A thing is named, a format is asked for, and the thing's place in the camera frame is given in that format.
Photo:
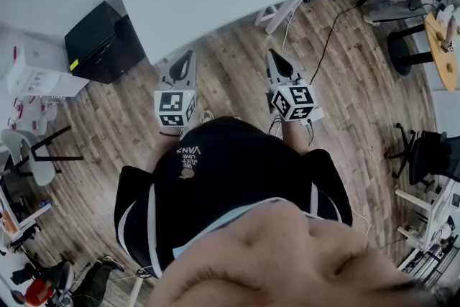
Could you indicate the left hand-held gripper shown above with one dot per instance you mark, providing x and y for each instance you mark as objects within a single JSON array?
[{"x": 175, "y": 108}]

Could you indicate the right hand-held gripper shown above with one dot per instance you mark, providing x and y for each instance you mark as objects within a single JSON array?
[{"x": 294, "y": 100}]

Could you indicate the person's left forearm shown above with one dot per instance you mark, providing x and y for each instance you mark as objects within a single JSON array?
[{"x": 163, "y": 145}]

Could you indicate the person's right forearm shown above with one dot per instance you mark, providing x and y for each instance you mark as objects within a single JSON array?
[{"x": 296, "y": 136}]

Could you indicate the person's white shoe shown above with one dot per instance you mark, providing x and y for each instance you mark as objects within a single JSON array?
[{"x": 207, "y": 116}]

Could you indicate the white table legs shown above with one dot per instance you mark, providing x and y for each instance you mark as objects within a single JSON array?
[{"x": 278, "y": 18}]

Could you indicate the black wristband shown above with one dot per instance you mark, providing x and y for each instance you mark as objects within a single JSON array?
[{"x": 169, "y": 134}]

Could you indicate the black cabinet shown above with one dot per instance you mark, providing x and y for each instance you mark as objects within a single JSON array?
[{"x": 104, "y": 43}]

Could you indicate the person's black t-shirt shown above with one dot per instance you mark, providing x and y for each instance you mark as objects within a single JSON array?
[{"x": 233, "y": 190}]

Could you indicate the light blue face mask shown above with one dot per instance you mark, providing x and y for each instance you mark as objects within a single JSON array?
[{"x": 201, "y": 232}]

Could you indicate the round wooden table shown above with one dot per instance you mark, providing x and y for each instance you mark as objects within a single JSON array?
[{"x": 440, "y": 54}]

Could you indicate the black office chair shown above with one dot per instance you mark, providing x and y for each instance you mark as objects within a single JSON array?
[{"x": 427, "y": 158}]

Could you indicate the white plastic chair black legs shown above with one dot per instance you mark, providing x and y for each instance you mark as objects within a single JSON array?
[{"x": 21, "y": 154}]

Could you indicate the person's face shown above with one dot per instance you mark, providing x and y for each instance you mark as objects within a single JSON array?
[{"x": 287, "y": 262}]

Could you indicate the white shelf rack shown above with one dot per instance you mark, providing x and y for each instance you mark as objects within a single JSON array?
[{"x": 435, "y": 223}]

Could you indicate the white workbench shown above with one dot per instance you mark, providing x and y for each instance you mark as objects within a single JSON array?
[{"x": 14, "y": 223}]

